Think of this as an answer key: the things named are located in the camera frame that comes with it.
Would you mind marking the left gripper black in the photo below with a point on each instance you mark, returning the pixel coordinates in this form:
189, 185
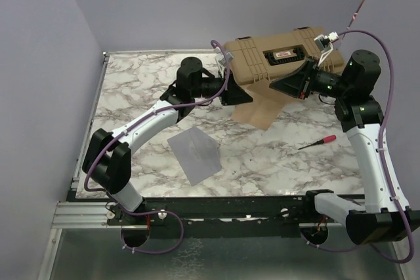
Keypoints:
235, 94

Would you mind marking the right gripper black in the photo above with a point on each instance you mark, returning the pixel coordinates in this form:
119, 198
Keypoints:
291, 83

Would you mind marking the tan paper letter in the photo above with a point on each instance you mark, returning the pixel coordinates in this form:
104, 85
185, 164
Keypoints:
264, 109

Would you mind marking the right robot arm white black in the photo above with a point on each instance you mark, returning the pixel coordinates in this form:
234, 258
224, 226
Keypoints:
386, 214

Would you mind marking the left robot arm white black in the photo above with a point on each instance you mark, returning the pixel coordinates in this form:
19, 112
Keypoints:
108, 158

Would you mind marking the tan plastic tool case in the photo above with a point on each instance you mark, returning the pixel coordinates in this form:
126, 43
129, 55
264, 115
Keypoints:
272, 57

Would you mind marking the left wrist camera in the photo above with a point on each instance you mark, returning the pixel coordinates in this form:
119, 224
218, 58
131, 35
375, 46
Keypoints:
221, 59

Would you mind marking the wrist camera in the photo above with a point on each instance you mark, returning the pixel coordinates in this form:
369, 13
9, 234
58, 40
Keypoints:
221, 59
325, 45

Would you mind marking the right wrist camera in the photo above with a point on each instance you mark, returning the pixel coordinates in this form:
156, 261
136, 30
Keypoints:
325, 45

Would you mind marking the red handled screwdriver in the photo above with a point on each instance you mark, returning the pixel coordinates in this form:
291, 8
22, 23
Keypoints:
324, 140

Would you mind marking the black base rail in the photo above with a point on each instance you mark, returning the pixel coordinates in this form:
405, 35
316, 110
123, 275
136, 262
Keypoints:
218, 217

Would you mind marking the aluminium frame rail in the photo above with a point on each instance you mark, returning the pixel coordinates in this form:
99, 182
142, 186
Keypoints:
73, 213

